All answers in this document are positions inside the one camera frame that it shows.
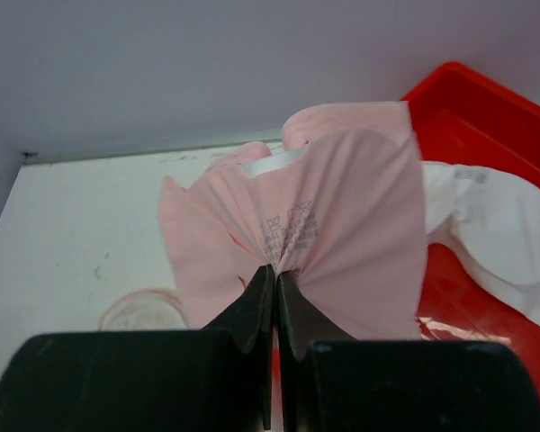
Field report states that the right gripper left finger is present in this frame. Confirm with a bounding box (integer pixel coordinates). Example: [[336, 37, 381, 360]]
[[0, 265, 275, 431]]

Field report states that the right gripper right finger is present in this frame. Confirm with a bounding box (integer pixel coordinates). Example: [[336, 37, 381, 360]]
[[276, 272, 540, 431]]

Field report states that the floral fabric laundry bag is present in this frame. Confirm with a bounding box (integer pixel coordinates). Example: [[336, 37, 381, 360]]
[[98, 288, 187, 331]]

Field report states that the pink bra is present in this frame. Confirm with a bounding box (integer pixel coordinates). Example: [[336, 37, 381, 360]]
[[158, 102, 428, 339]]

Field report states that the white bra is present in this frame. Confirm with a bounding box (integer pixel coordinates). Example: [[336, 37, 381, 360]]
[[422, 161, 540, 326]]

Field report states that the red plastic tray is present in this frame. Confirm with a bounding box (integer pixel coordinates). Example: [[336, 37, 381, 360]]
[[269, 61, 540, 424]]

